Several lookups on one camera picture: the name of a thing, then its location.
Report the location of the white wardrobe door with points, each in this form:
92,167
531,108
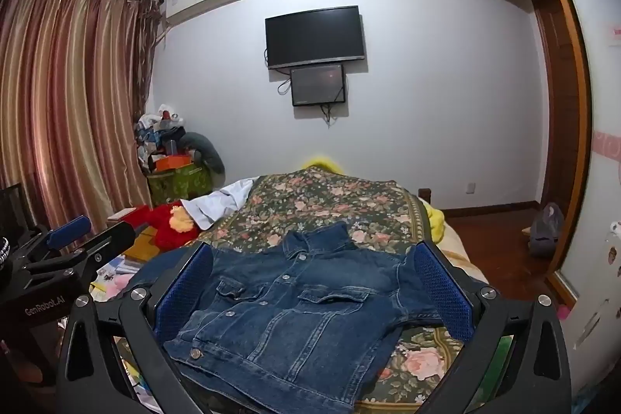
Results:
601,200

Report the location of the wooden baseboard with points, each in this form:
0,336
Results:
490,208

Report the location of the white wall socket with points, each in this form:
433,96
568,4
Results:
470,187

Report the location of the blue denim jeans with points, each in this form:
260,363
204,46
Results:
291,297

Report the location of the grey bolster pillow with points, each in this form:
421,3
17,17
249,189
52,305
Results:
212,157

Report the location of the grey plastic bag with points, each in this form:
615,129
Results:
546,232

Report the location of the small grey wall monitor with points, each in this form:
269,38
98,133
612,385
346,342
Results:
318,85

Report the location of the black wall television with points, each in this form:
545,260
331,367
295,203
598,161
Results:
315,35

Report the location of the striped pink gold curtain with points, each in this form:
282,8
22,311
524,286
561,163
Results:
73,103

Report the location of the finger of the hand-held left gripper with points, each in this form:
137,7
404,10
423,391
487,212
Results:
68,232
111,239

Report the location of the brown patterned curtain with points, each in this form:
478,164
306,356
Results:
148,55

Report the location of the wooden door frame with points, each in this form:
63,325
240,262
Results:
563,103

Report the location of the bed with pale sheet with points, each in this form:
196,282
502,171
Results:
458,251

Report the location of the pile of clothes and bags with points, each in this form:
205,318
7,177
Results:
157,132

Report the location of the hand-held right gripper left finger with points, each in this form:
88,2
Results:
187,292

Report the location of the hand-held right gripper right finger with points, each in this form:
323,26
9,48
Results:
444,292

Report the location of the dark floral blanket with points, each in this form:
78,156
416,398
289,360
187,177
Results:
330,205

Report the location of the yellow blanket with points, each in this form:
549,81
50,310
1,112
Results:
435,222

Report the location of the white cloth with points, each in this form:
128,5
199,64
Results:
213,205

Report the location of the orange box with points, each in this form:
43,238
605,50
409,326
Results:
172,163

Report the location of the pile of printed papers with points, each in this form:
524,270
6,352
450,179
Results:
114,276

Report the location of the wooden bedside cabinet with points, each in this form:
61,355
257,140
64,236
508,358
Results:
143,244

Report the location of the dark wooden bed post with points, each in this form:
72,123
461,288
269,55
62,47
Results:
424,194

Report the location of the green box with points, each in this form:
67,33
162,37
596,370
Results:
179,183

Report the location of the red plush toy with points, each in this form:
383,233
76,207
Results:
162,225

